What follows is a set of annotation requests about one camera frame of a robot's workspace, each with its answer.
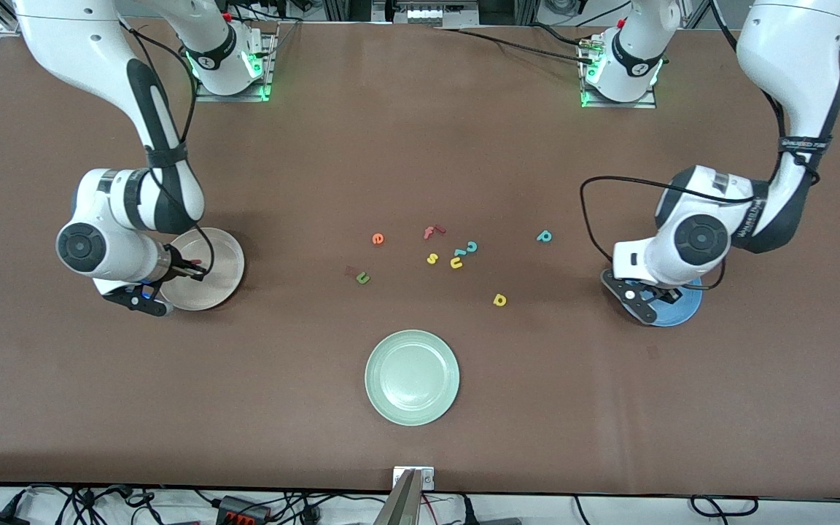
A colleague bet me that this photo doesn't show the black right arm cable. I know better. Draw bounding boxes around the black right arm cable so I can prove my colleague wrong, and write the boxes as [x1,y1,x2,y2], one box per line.
[120,20,217,278]

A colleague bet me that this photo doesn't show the beige brown plate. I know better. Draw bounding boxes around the beige brown plate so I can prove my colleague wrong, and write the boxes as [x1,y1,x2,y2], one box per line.
[160,227,246,312]

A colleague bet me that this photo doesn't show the pale green plate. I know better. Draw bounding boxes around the pale green plate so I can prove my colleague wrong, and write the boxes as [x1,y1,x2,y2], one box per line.
[365,330,461,427]

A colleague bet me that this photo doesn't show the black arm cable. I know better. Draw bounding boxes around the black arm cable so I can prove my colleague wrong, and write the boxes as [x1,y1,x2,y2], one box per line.
[580,176,760,265]
[120,20,217,278]

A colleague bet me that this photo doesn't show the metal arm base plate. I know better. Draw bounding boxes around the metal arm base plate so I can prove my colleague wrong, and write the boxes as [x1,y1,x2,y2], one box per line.
[580,33,658,110]
[195,29,276,103]

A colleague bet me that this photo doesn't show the long black table cable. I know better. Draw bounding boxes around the long black table cable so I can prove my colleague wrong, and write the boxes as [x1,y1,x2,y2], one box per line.
[435,28,596,65]

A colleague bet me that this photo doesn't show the black looped floor cable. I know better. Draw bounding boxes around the black looped floor cable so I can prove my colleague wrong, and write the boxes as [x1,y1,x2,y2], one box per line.
[688,496,761,520]

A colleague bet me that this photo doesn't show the short black table cable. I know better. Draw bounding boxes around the short black table cable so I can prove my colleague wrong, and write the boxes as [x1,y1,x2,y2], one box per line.
[529,22,587,48]

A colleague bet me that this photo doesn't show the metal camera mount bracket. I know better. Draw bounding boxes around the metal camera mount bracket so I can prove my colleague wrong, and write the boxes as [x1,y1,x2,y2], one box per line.
[393,467,435,491]

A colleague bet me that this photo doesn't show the grey terminal block device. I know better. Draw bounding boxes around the grey terminal block device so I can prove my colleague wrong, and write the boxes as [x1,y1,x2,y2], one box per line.
[391,0,479,28]

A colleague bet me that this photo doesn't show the aluminium camera pole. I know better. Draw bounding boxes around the aluminium camera pole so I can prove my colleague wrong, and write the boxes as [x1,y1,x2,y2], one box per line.
[373,470,422,525]

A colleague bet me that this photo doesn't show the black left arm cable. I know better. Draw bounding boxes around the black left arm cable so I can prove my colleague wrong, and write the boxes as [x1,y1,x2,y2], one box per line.
[580,176,760,265]

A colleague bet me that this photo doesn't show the orange black connector box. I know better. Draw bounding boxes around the orange black connector box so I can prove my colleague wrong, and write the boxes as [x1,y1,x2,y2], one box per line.
[217,496,272,525]

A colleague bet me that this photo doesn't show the blue plate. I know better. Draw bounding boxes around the blue plate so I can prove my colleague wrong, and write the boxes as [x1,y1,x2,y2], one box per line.
[621,277,704,327]

